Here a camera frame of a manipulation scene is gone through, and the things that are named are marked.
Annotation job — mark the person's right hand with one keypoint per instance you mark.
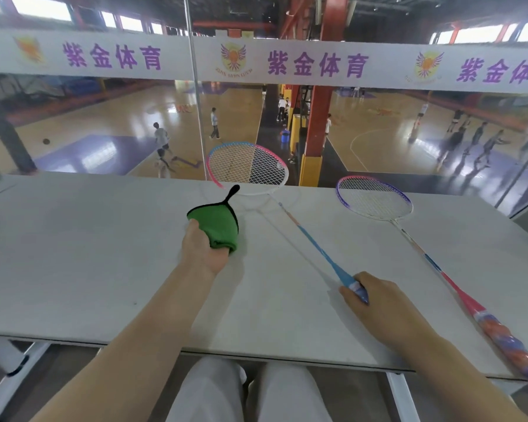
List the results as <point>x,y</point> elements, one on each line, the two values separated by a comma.
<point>387,312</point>

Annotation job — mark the person's left hand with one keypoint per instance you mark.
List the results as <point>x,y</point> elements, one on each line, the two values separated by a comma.
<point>200,254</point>

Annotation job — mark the green black cleaning cloth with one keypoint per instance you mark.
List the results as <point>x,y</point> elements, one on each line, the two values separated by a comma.
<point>220,224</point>

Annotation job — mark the pink blue badminton racket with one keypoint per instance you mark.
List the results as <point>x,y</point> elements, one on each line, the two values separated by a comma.
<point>346,279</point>

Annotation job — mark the purple pink badminton racket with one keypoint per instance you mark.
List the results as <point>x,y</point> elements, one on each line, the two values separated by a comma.
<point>501,336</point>

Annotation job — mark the person's right forearm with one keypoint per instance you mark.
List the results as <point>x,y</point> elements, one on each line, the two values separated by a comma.
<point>457,382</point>

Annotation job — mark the person's left forearm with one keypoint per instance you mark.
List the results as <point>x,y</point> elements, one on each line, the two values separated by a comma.
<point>136,347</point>

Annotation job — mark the person's white trousers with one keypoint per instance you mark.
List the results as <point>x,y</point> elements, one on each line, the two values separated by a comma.
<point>211,391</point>

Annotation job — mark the white table leg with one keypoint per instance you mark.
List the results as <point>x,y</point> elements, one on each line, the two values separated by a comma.
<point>13,382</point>
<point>402,399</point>

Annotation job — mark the group of distant people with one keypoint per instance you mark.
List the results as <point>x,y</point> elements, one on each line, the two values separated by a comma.
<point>214,123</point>

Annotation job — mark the blue bin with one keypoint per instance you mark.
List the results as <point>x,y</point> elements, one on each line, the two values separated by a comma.
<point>285,137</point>

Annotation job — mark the metal window mullion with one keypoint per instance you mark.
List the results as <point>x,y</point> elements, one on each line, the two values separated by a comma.
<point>198,105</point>

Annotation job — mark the red pillar with yellow base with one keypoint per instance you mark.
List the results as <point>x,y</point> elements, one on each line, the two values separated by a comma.
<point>319,123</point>

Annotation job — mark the white banner with purple print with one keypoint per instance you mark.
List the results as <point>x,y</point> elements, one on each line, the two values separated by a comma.
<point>334,65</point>

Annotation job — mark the yellow padded post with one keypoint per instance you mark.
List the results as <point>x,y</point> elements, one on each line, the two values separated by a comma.
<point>295,131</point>

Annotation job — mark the dark hoop post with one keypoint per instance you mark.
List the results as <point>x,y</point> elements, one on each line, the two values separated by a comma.
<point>9,140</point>

